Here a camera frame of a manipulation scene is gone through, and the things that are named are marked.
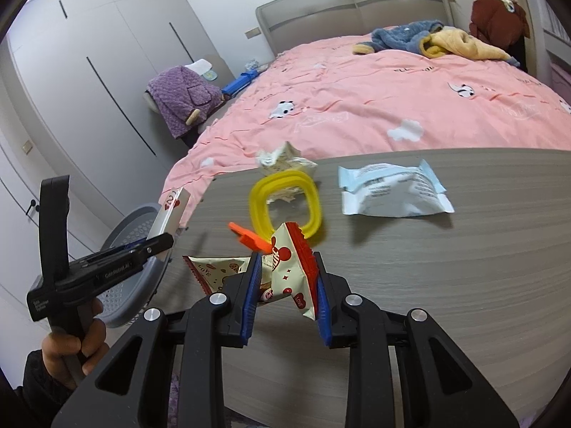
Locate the white blue plastic packet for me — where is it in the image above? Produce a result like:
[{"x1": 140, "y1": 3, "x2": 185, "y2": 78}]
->
[{"x1": 338, "y1": 159, "x2": 455, "y2": 218}]

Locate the brown garment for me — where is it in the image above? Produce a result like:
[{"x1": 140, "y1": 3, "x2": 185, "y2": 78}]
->
[{"x1": 469, "y1": 0, "x2": 531, "y2": 47}]

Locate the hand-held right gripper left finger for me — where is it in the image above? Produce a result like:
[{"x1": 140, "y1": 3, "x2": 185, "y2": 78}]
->
[{"x1": 62, "y1": 252, "x2": 264, "y2": 428}]

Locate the grey upholstered bed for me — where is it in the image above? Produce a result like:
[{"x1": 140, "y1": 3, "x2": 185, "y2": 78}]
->
[{"x1": 255, "y1": 0, "x2": 456, "y2": 61}]

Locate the grey perforated plastic bin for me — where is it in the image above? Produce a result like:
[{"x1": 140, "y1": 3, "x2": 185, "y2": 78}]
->
[{"x1": 91, "y1": 204, "x2": 179, "y2": 330}]

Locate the crumpled white paper wrapper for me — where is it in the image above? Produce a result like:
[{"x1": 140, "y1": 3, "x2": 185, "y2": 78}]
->
[{"x1": 255, "y1": 142, "x2": 318, "y2": 203}]

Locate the white wardrobe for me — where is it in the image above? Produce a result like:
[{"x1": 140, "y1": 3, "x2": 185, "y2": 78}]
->
[{"x1": 0, "y1": 0, "x2": 237, "y2": 277}]

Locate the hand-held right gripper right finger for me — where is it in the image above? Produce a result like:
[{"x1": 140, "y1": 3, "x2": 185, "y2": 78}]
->
[{"x1": 312, "y1": 252, "x2": 520, "y2": 428}]

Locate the person's left forearm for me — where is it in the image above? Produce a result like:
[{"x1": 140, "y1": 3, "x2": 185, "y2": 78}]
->
[{"x1": 18, "y1": 350, "x2": 76, "y2": 428}]

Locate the blue fleece pajamas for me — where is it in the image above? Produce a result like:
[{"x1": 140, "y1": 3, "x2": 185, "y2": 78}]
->
[{"x1": 354, "y1": 19, "x2": 447, "y2": 56}]

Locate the person's left hand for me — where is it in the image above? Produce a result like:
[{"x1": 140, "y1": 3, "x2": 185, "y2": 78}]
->
[{"x1": 42, "y1": 299, "x2": 110, "y2": 391}]

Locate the cream red snack wrapper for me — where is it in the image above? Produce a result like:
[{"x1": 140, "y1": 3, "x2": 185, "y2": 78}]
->
[
  {"x1": 183, "y1": 255, "x2": 253, "y2": 296},
  {"x1": 261, "y1": 222, "x2": 328, "y2": 322}
]

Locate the long playing card box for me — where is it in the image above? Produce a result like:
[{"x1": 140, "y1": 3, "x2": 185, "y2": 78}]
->
[{"x1": 145, "y1": 187, "x2": 192, "y2": 250}]

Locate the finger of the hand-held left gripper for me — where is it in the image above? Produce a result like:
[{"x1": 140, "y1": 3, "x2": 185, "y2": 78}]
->
[{"x1": 105, "y1": 233, "x2": 176, "y2": 264}]

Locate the yellow plastic ring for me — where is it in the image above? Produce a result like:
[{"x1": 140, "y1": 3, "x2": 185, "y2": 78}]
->
[{"x1": 249, "y1": 170, "x2": 326, "y2": 239}]

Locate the orange plastic tool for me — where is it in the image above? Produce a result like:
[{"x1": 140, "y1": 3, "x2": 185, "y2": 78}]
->
[{"x1": 227, "y1": 222, "x2": 273, "y2": 253}]

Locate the blue long box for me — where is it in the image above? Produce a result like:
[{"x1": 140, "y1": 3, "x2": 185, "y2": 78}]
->
[{"x1": 222, "y1": 70, "x2": 260, "y2": 97}]

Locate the purple fleece robe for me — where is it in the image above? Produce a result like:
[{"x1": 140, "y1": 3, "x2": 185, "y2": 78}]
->
[{"x1": 147, "y1": 66, "x2": 224, "y2": 140}]

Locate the bed with pink cover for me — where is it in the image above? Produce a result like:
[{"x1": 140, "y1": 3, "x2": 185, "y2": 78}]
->
[{"x1": 163, "y1": 24, "x2": 571, "y2": 233}]

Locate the grey chair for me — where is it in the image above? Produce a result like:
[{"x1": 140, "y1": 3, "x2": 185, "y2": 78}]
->
[{"x1": 143, "y1": 56, "x2": 235, "y2": 146}]

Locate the yellow fleece garment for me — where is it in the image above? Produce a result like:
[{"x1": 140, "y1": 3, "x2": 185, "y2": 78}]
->
[{"x1": 421, "y1": 27, "x2": 515, "y2": 63}]

